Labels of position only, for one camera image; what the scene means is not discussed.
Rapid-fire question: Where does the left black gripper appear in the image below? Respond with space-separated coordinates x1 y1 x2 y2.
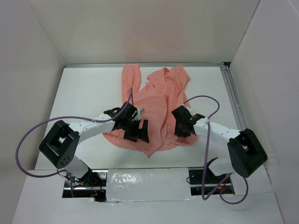
122 118 149 143

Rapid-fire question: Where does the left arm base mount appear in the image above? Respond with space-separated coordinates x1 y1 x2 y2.
61 169 108 202

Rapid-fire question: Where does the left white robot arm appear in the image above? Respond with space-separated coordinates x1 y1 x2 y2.
39 104 149 186

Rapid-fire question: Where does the salmon pink jacket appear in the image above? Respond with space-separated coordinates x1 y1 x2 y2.
104 64 199 157

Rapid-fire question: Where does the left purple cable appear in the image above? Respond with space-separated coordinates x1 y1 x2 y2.
15 87 134 198

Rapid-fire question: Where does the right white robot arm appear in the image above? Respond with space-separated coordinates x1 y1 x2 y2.
171 105 268 183

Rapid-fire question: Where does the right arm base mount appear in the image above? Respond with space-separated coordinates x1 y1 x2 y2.
186 158 234 196

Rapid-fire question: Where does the white foil cover panel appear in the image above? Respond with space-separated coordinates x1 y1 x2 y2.
106 168 192 202

